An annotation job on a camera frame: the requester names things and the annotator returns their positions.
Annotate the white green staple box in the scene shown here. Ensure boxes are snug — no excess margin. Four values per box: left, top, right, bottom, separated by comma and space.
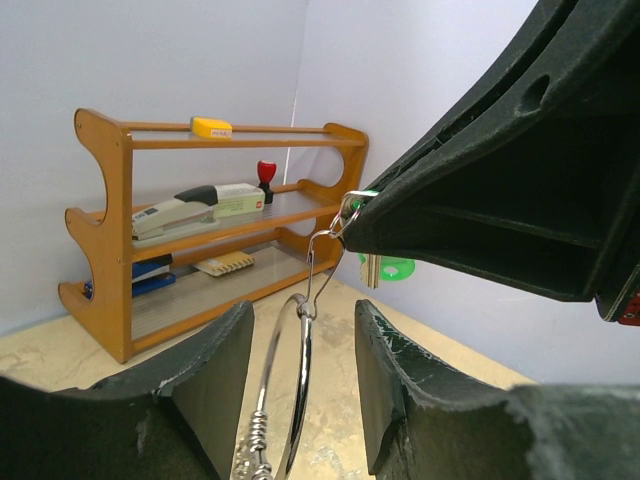
214, 183, 265, 218

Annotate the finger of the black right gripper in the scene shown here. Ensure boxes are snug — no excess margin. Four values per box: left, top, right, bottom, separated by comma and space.
343, 1, 639, 325

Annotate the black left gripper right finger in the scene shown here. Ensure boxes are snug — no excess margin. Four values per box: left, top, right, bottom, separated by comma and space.
354, 300, 639, 479

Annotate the wooden three-tier shelf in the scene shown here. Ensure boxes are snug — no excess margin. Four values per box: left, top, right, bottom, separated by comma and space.
58, 108, 368, 363

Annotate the black red stamp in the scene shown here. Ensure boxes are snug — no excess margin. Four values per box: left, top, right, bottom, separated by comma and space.
257, 160, 277, 204

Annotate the yellow tape measure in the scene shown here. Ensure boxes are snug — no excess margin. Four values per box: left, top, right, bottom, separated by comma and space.
190, 116, 233, 140

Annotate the small wire key hook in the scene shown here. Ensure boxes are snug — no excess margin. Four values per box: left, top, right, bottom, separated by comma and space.
302, 189, 376, 321

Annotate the blue stapler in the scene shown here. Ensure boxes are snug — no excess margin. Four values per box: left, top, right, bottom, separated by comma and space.
83, 253, 178, 301

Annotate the large metal keyring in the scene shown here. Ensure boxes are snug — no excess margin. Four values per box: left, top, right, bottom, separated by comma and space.
231, 293, 313, 479

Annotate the grey black stapler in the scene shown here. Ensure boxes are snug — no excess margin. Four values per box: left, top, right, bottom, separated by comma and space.
132, 185, 220, 248

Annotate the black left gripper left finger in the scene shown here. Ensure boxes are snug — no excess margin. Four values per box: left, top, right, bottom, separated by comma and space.
1, 301, 254, 479

